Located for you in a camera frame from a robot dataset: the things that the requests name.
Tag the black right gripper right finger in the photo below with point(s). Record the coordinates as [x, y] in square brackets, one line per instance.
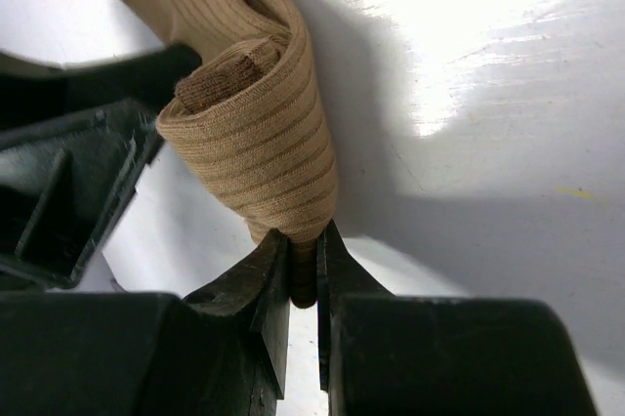
[383, 354]

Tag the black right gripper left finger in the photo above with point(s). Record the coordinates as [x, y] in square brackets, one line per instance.
[221, 350]

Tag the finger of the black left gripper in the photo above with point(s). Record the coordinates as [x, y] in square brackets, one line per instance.
[65, 183]
[32, 92]

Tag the tan ribbed sock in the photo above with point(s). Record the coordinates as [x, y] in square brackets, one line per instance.
[249, 122]

